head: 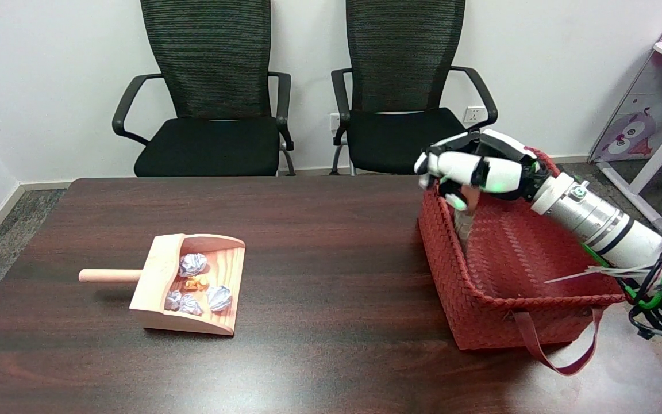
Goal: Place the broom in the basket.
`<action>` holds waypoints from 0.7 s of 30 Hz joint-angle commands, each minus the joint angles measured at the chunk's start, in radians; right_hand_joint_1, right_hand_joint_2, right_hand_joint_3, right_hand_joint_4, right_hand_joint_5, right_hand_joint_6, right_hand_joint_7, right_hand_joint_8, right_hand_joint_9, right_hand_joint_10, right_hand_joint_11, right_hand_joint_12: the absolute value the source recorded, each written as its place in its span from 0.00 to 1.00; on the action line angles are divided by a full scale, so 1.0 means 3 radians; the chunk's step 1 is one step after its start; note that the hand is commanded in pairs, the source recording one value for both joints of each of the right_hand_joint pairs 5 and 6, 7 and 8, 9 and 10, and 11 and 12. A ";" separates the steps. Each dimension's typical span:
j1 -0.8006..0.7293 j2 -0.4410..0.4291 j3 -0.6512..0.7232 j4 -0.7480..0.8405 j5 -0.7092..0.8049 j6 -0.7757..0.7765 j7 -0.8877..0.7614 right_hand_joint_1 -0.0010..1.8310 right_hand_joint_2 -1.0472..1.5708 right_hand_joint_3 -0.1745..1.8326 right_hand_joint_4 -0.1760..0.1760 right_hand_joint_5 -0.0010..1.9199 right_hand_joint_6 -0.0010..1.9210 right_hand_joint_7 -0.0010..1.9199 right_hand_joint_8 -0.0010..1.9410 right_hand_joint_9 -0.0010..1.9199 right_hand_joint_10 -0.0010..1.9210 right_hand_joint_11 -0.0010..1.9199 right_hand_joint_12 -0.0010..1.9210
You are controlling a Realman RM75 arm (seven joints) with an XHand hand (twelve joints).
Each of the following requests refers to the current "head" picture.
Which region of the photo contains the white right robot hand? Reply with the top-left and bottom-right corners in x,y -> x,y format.
414,129 -> 551,212

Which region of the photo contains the brown straw hand broom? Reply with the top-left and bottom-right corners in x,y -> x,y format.
452,185 -> 481,259

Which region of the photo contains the wooden dustpan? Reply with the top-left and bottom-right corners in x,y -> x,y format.
79,233 -> 247,336

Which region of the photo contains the pink cartoon panel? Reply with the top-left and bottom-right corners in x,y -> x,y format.
589,0 -> 662,163

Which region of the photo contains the red woven basket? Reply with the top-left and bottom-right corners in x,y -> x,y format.
417,147 -> 628,377

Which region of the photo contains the green robot cable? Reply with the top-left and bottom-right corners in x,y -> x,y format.
583,244 -> 662,311

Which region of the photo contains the black mesh office chair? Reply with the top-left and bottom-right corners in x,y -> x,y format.
112,0 -> 295,178
331,0 -> 499,176

